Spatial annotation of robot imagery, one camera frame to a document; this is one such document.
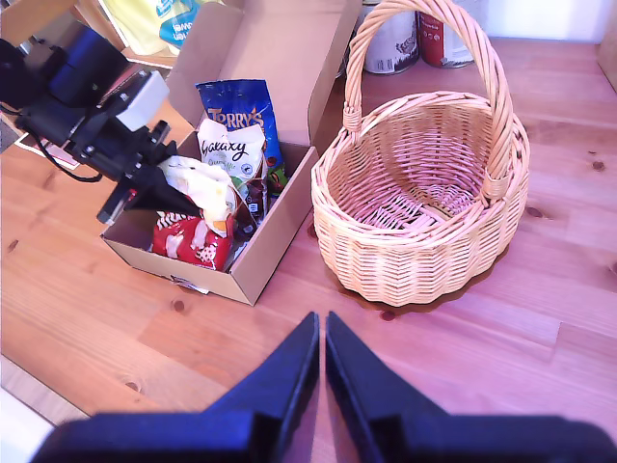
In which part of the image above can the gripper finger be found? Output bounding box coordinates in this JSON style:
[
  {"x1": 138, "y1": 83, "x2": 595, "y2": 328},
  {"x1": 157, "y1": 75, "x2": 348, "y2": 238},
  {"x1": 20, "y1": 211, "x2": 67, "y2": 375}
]
[
  {"x1": 326, "y1": 312, "x2": 450, "y2": 463},
  {"x1": 146, "y1": 138, "x2": 178, "y2": 163},
  {"x1": 125, "y1": 166, "x2": 201, "y2": 217},
  {"x1": 206, "y1": 312, "x2": 322, "y2": 463}
]

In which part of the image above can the arm's black gripper body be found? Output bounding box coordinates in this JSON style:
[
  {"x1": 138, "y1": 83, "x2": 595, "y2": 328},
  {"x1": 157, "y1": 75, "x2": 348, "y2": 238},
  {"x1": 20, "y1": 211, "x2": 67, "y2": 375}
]
[{"x1": 71, "y1": 121, "x2": 171, "y2": 226}]

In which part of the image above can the white and red Maltesers bag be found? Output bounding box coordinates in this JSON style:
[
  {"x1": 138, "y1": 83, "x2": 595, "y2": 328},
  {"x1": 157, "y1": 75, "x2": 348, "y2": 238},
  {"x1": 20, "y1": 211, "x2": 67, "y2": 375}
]
[{"x1": 151, "y1": 154, "x2": 237, "y2": 272}]

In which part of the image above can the white Galaxy egg bag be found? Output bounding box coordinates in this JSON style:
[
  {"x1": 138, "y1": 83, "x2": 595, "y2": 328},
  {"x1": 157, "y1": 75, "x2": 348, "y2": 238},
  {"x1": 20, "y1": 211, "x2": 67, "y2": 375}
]
[{"x1": 197, "y1": 118, "x2": 271, "y2": 237}]

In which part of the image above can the blue Terry's chocolate bag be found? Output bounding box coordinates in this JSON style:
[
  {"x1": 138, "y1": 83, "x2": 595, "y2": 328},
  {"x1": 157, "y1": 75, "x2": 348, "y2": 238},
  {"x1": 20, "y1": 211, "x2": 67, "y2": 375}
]
[{"x1": 195, "y1": 79, "x2": 285, "y2": 197}]

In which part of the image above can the woven wicker basket with handle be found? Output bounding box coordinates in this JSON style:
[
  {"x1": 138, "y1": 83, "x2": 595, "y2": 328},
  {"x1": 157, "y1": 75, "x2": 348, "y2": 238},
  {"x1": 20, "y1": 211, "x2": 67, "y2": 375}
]
[{"x1": 310, "y1": 0, "x2": 531, "y2": 309}]

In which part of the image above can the brown cardboard box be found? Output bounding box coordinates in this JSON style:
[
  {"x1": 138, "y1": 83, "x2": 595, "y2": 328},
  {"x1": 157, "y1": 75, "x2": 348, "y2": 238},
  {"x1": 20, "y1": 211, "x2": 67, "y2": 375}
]
[{"x1": 99, "y1": 0, "x2": 362, "y2": 307}]

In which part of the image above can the dark magazine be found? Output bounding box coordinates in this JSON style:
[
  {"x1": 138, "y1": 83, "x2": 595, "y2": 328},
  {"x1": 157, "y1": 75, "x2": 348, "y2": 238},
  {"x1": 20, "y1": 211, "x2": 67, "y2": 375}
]
[{"x1": 13, "y1": 132, "x2": 81, "y2": 171}]

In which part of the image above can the yellow kitchen towel pack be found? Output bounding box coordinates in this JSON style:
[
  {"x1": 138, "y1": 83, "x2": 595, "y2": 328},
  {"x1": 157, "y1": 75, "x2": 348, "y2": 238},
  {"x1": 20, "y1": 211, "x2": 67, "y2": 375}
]
[{"x1": 103, "y1": 0, "x2": 208, "y2": 57}]

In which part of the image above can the white label tin can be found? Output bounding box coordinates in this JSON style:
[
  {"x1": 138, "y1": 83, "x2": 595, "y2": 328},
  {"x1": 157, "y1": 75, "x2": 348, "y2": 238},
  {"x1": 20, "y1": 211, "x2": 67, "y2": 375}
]
[{"x1": 363, "y1": 0, "x2": 420, "y2": 76}]

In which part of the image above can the red label tin can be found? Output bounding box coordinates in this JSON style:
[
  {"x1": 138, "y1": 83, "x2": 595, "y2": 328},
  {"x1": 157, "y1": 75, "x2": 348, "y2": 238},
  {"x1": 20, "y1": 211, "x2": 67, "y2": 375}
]
[{"x1": 416, "y1": 9, "x2": 476, "y2": 69}]

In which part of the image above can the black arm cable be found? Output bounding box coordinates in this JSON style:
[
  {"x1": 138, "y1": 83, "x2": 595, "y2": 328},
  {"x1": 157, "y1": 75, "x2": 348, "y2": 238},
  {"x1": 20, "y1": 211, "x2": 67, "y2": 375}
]
[{"x1": 36, "y1": 137, "x2": 103, "y2": 183}]

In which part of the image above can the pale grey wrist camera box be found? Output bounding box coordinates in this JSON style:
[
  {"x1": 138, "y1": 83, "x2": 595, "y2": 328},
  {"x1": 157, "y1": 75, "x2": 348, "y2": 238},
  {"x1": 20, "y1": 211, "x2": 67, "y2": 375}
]
[{"x1": 95, "y1": 70, "x2": 171, "y2": 142}]

